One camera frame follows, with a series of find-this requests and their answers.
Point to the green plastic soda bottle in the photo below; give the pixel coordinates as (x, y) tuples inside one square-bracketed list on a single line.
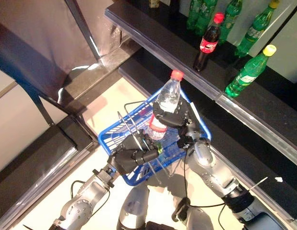
[(159, 146), (255, 32), (205, 16), (229, 21), (249, 72), (192, 14)]

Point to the red label cola bottle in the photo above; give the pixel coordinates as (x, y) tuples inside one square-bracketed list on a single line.
[(209, 42)]

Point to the black metal frame post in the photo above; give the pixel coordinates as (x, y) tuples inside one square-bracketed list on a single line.
[(86, 33)]

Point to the blue plastic shopping basket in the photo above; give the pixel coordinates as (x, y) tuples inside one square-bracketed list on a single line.
[(107, 141)]

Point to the brown backdrop sheet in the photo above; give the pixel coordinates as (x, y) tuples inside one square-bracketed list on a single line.
[(30, 36)]

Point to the black angled metal frame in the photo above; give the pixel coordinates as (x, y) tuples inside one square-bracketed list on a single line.
[(52, 105)]

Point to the clear water bottle red cap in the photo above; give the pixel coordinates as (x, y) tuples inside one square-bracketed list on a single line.
[(169, 95)]

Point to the silver robot right leg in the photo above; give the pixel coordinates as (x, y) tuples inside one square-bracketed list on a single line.
[(198, 218)]

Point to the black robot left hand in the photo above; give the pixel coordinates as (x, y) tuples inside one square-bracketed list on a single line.
[(129, 155)]

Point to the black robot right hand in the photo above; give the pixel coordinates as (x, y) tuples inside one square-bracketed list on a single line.
[(184, 115)]

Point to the dark glossy base plinth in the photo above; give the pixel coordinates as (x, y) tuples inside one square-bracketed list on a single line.
[(98, 76)]

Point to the olive tea bottle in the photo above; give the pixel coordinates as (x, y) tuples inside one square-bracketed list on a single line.
[(154, 3)]

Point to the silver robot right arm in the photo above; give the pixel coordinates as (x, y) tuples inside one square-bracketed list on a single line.
[(210, 172)]

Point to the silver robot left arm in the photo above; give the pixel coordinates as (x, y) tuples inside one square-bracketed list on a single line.
[(86, 203)]

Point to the white paper scrap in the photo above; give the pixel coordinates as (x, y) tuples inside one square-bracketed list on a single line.
[(278, 179)]

